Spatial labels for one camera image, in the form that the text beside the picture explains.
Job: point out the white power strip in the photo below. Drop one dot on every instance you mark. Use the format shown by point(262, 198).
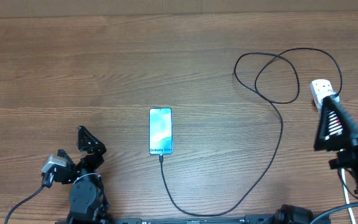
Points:
point(320, 91)

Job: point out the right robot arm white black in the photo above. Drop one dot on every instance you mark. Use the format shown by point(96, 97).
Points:
point(292, 214)

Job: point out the white charger plug adapter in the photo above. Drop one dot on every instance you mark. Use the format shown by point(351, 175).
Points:
point(323, 97)

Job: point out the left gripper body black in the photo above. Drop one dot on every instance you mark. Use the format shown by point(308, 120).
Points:
point(87, 166)

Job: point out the Galaxy smartphone blue screen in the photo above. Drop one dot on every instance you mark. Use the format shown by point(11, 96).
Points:
point(160, 131)

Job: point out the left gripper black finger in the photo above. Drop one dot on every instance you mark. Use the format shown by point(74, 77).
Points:
point(88, 143)
point(62, 153)

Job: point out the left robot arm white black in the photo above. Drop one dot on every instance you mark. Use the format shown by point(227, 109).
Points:
point(88, 201)

